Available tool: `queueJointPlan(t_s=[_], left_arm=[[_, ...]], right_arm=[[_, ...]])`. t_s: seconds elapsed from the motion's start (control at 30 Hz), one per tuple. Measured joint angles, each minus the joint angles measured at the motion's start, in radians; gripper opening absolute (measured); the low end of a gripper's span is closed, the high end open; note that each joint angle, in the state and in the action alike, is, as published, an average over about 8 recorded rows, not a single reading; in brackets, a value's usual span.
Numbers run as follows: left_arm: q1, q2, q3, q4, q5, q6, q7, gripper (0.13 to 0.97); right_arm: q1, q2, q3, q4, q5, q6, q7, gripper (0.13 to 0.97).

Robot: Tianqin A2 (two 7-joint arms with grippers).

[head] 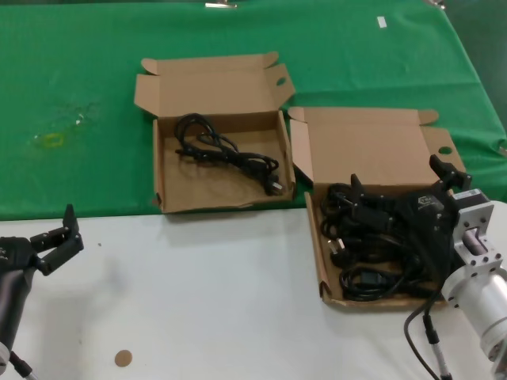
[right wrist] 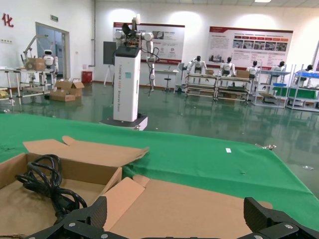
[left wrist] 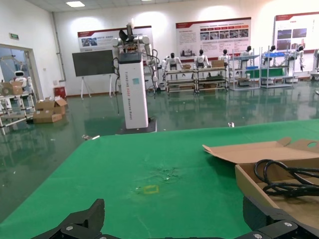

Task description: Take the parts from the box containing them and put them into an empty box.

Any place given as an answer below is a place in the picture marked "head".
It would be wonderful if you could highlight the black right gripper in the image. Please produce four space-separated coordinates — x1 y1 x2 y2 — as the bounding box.
350 154 472 284

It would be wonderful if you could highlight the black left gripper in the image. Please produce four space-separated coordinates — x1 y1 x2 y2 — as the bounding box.
0 203 86 346

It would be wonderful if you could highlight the black power cable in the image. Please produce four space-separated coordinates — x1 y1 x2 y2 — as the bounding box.
173 113 287 197
322 227 421 270
338 263 447 302
318 181 360 238

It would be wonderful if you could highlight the open brown cardboard box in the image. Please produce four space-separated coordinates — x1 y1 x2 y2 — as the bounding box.
288 105 467 314
133 51 297 215

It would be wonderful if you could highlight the green table cloth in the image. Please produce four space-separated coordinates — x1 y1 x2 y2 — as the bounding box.
0 0 507 222

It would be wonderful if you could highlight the cable with silver plug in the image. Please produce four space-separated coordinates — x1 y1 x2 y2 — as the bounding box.
422 312 452 380
8 350 37 380

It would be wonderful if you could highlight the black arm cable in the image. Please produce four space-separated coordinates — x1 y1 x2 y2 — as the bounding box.
402 291 443 380

